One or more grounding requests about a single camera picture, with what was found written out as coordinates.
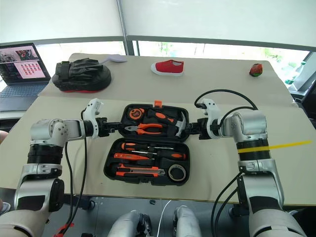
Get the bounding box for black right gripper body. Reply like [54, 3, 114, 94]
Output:
[197, 118, 211, 141]

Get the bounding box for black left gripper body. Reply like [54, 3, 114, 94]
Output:
[97, 117, 111, 138]

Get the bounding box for black orange handled screwdriver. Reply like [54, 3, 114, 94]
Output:
[133, 150, 187, 160]
[120, 142, 174, 152]

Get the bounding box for orange tester pen screwdriver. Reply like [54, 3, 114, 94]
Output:
[113, 152, 158, 161]

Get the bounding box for orange black utility knife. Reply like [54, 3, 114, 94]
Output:
[115, 163, 166, 178]

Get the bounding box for black electrical tape roll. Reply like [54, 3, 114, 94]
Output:
[168, 164, 188, 181]

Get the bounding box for black plastic tool case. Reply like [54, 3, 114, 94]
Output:
[103, 100, 191, 188]

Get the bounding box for orange black tape measure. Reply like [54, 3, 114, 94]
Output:
[128, 108, 145, 121]

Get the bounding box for black red boxing focus pad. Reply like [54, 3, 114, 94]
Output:
[51, 58, 112, 94]

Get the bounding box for red canvas shoe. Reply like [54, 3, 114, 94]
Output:
[151, 59, 185, 77]

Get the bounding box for grey plastic scoop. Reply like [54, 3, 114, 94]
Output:
[101, 54, 128, 65]

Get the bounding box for black table leg bar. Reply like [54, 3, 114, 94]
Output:
[228, 204, 250, 218]
[63, 194, 96, 210]

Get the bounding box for red green toy ball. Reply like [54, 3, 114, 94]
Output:
[249, 63, 263, 78]

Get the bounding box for silver right robot leg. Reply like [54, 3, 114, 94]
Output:
[172, 205, 202, 237]

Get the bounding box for silver robot leg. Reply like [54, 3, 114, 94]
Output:
[107, 209, 151, 237]
[172, 205, 202, 237]

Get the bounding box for white side desk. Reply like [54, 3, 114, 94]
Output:
[0, 111, 27, 133]

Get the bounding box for silver left robot leg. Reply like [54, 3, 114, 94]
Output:
[107, 209, 151, 237]

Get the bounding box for open grey laptop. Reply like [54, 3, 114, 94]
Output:
[0, 43, 52, 113]

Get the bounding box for grey vertical pole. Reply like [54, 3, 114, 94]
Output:
[116, 0, 129, 38]

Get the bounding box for black chair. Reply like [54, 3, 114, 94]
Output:
[293, 80, 316, 117]

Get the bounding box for clear bottle with green cap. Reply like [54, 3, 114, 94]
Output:
[285, 61, 307, 86]

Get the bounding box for white roller blind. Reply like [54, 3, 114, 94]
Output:
[124, 0, 316, 49]
[0, 0, 124, 43]

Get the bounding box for white pink sneaker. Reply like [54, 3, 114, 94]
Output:
[0, 201, 12, 215]

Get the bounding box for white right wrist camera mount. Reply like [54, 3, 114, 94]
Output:
[198, 98, 222, 139]

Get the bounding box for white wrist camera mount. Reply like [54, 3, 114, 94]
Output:
[198, 98, 222, 139]
[82, 98, 104, 139]

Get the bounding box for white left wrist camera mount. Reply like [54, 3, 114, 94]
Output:
[82, 98, 104, 139]

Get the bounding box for hammer with orange black handle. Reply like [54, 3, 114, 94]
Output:
[147, 110, 188, 138]

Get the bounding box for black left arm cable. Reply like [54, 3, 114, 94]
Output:
[64, 108, 89, 224]

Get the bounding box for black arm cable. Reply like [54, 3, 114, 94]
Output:
[64, 108, 89, 224]
[194, 89, 259, 237]

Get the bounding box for orange handled pliers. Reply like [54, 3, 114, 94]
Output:
[124, 122, 164, 135]

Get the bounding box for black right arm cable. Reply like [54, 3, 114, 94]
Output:
[194, 89, 259, 237]

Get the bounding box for yellow cable tie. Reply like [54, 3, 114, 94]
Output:
[236, 140, 313, 153]

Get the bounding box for thin white floor cable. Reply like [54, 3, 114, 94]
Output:
[157, 199, 172, 237]

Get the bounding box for dark grey window frame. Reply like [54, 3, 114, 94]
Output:
[0, 35, 316, 56]

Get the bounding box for red tape on cable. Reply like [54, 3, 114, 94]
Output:
[54, 222, 75, 237]

